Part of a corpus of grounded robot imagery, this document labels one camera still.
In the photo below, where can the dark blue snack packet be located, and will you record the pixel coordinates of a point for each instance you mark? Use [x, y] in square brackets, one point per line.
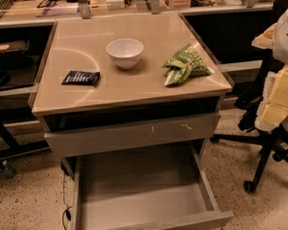
[81, 78]

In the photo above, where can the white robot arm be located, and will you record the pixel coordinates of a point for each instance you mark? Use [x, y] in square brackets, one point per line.
[276, 39]

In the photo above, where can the green jalapeno chip bag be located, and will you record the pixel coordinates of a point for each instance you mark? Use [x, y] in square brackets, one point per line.
[184, 64]

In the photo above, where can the open middle drawer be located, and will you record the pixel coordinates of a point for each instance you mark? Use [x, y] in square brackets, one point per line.
[152, 188]

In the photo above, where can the black rolling cart base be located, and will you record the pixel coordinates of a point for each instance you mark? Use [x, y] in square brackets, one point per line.
[13, 149]

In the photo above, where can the white ceramic bowl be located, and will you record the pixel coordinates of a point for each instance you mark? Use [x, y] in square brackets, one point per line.
[125, 52]

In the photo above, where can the closed top drawer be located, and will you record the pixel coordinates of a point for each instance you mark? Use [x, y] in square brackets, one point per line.
[82, 141]

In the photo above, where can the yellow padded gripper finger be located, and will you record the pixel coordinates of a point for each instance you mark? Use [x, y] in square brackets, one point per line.
[273, 109]

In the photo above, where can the wooden drawer cabinet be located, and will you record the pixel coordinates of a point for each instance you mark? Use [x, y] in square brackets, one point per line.
[122, 95]

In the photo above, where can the black office chair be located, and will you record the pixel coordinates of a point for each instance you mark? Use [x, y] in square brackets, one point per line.
[277, 140]

